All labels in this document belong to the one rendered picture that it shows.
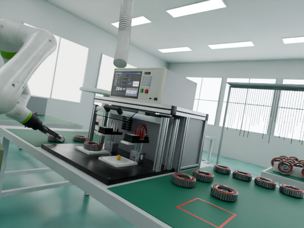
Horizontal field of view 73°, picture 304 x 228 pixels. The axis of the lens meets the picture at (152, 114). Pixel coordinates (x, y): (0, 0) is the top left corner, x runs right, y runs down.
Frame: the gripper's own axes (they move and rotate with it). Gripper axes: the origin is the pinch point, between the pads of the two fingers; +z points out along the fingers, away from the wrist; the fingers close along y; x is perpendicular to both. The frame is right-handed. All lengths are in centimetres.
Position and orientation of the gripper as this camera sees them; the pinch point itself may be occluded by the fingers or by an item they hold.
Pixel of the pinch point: (56, 137)
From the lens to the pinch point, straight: 163.7
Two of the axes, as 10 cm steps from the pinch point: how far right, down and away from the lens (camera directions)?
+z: 3.9, 5.6, 7.3
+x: -4.2, 8.1, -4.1
